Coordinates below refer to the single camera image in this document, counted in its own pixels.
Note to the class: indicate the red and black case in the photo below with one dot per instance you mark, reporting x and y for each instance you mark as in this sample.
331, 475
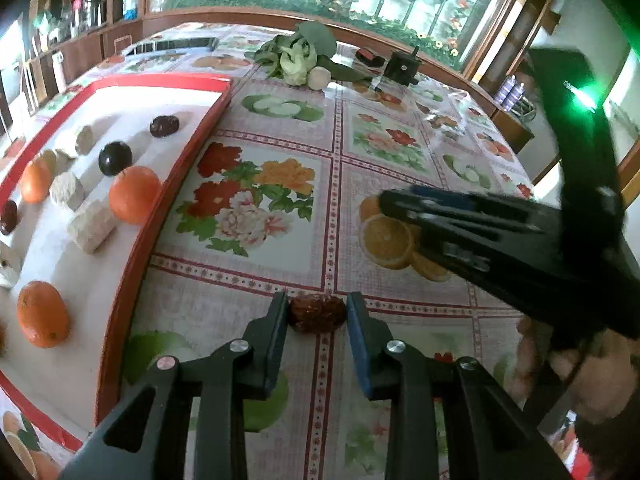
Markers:
370, 56

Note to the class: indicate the wooden shelf unit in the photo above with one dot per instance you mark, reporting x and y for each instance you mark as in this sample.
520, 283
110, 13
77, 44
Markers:
85, 50

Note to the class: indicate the black flat device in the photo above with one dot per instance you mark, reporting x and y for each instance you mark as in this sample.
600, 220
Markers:
170, 45

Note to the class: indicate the large orange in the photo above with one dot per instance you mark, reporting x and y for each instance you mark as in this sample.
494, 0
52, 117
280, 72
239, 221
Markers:
36, 181
134, 194

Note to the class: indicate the dark plum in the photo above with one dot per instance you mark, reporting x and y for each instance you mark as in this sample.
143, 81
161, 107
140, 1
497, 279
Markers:
115, 158

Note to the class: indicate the person's right hand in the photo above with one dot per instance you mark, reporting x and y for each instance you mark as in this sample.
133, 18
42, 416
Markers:
610, 375

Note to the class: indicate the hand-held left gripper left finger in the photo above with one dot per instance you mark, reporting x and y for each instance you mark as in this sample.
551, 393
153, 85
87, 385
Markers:
275, 350

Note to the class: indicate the wooden cabinet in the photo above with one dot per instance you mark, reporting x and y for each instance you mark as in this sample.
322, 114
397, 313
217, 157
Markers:
512, 130

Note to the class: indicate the pale round vegetable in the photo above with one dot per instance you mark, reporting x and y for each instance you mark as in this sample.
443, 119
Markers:
318, 78

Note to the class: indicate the red tray with white inside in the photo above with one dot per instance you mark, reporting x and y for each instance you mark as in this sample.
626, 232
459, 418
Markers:
85, 285

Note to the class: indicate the small oval orange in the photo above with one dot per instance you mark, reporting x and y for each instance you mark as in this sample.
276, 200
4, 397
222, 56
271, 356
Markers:
42, 314

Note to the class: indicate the pale sugarcane chunk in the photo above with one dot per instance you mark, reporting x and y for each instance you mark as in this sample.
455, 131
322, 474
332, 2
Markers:
66, 191
7, 272
92, 230
84, 140

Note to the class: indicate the leafy green vegetable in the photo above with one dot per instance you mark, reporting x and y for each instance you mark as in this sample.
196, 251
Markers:
317, 35

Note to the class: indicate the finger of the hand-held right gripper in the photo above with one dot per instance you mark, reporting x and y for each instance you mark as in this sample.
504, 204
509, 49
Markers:
450, 199
450, 240

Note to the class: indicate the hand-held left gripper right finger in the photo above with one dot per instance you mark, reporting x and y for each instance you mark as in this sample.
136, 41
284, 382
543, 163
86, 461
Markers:
361, 355

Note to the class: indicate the dark thermos flask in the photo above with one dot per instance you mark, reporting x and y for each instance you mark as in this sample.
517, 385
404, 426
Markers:
94, 4

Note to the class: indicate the floral plastic tablecloth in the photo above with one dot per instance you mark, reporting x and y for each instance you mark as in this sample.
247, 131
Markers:
225, 280

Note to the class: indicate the black cup device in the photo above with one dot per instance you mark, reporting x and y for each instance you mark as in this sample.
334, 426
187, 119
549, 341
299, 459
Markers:
402, 67

